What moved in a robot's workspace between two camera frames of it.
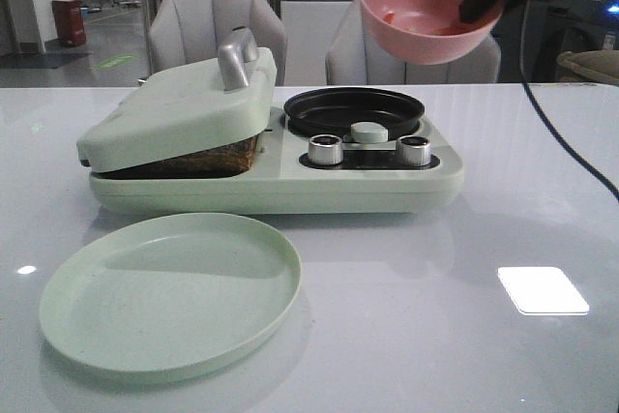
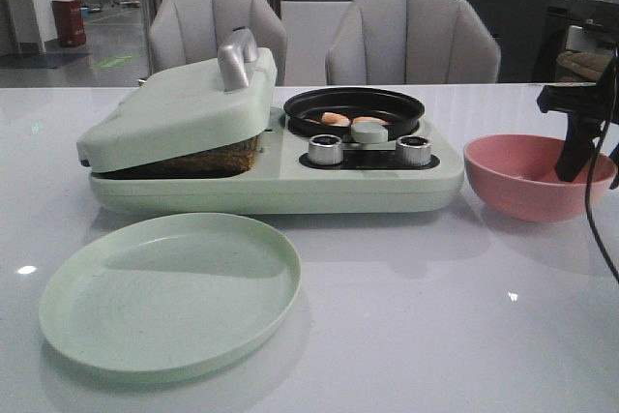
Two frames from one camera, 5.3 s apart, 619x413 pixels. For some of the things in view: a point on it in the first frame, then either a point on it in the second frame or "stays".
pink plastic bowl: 410,8 -> 516,174
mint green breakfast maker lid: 186,109 stays
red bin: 70,23 stays
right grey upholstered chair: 354,58 stays
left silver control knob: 325,149 stays
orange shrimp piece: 445,31 -> 335,119
